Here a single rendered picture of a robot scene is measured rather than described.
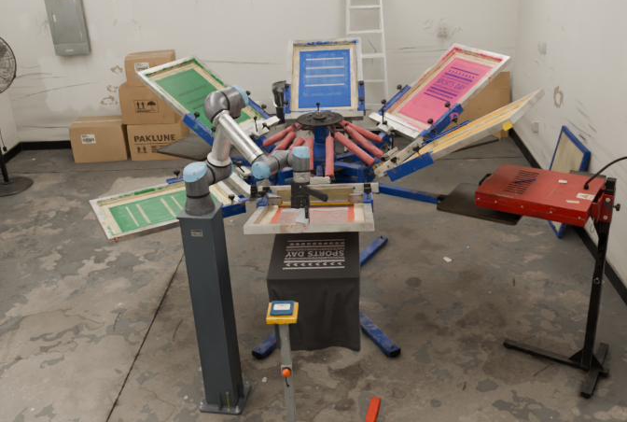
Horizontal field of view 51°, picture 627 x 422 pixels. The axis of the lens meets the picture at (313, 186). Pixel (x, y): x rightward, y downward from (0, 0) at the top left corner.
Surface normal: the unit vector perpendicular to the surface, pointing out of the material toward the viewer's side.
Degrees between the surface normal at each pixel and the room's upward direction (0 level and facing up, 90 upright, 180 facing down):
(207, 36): 90
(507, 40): 90
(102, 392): 0
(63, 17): 90
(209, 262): 90
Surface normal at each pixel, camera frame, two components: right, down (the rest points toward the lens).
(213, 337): -0.18, 0.40
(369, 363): -0.05, -0.92
